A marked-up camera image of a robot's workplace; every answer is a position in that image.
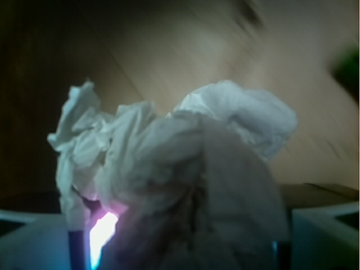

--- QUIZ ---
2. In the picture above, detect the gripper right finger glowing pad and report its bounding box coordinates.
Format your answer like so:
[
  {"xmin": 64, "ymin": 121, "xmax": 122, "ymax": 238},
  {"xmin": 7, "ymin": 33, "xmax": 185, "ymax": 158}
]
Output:
[{"xmin": 273, "ymin": 202, "xmax": 359, "ymax": 269}]

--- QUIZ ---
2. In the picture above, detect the brown paper bag liner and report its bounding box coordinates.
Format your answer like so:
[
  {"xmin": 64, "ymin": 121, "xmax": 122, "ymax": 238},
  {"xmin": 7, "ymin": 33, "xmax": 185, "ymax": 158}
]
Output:
[{"xmin": 1, "ymin": 1, "xmax": 359, "ymax": 198}]

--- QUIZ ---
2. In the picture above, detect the dark green toy cucumber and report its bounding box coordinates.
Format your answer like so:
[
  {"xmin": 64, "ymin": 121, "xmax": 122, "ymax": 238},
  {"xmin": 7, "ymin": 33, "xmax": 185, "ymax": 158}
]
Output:
[{"xmin": 331, "ymin": 47, "xmax": 359, "ymax": 102}]

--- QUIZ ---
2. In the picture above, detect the white paper ball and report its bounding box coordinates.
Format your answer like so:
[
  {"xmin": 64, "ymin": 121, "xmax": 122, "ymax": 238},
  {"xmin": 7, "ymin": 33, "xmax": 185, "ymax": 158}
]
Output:
[{"xmin": 47, "ymin": 80, "xmax": 298, "ymax": 269}]

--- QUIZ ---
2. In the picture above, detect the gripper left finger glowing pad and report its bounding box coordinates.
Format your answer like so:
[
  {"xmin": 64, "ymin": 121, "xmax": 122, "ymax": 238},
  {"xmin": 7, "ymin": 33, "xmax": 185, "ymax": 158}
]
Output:
[{"xmin": 0, "ymin": 193, "xmax": 119, "ymax": 270}]

